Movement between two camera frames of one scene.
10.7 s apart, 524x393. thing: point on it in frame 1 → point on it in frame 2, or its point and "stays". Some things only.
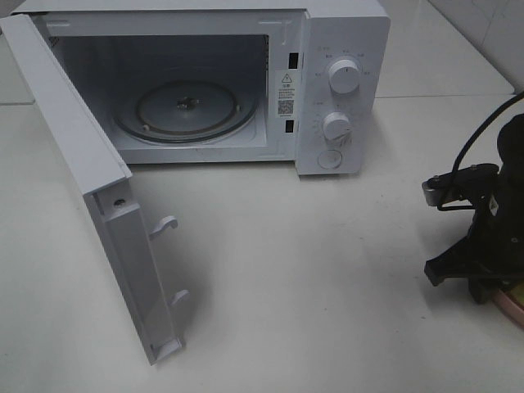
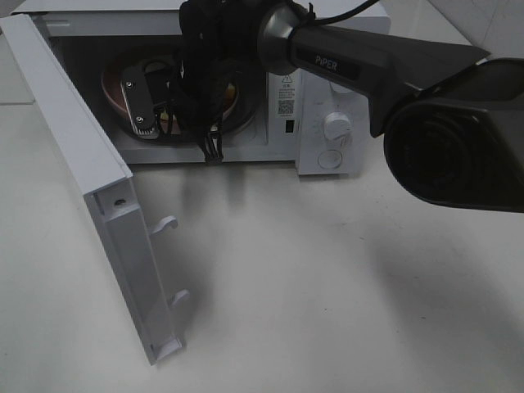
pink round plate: x=510 y=304 → x=113 y=87
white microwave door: x=127 y=244 stays
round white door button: x=330 y=159 stays
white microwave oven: x=232 y=82 stays
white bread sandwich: x=517 y=294 → x=170 y=119
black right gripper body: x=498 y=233 → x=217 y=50
